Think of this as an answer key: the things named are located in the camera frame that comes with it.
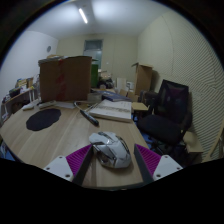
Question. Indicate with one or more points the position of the black marker pen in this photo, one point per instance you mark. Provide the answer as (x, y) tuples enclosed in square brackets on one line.
[(89, 117)]

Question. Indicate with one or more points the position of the small wooden side table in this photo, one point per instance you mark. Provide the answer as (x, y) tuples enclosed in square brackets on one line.
[(139, 106)]

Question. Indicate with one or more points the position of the ceiling tube light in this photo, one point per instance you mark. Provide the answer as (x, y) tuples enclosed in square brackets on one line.
[(83, 15)]

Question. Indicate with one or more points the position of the black mouse pad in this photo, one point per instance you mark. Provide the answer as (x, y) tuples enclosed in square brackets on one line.
[(43, 119)]

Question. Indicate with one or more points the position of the thick white book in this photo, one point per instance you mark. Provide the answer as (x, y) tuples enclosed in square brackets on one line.
[(111, 110)]

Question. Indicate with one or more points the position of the round wall clock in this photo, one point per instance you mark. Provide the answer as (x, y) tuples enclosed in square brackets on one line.
[(49, 49)]

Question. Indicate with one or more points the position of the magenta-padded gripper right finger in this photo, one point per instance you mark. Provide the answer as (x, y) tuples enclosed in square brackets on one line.
[(150, 159)]

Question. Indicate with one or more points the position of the large brown cardboard box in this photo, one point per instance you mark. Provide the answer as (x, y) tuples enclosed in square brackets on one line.
[(75, 80)]

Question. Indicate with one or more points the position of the low wooden stool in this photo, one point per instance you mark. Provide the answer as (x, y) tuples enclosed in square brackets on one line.
[(192, 141)]

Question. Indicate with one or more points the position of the white computer mouse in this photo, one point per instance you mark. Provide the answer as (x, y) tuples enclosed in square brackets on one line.
[(111, 150)]

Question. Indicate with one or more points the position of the white paper sheet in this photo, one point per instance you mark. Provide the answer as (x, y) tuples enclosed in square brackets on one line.
[(66, 105)]

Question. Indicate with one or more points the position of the black office chair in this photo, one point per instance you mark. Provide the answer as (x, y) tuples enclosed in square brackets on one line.
[(163, 123)]

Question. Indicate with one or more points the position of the wooden shelf unit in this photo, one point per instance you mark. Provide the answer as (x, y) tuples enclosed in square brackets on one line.
[(16, 96)]

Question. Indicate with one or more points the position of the green cabinet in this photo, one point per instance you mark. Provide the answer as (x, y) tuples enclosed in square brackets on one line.
[(94, 76)]

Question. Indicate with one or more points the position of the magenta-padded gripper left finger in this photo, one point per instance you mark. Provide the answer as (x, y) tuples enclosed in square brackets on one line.
[(78, 159)]

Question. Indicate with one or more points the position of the door with window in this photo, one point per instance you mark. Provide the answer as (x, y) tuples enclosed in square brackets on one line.
[(93, 51)]

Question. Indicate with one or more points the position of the light wooden chair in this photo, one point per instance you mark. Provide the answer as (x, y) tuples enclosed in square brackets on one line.
[(216, 146)]

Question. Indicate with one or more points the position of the small beige remote control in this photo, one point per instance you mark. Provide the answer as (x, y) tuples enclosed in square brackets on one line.
[(30, 105)]

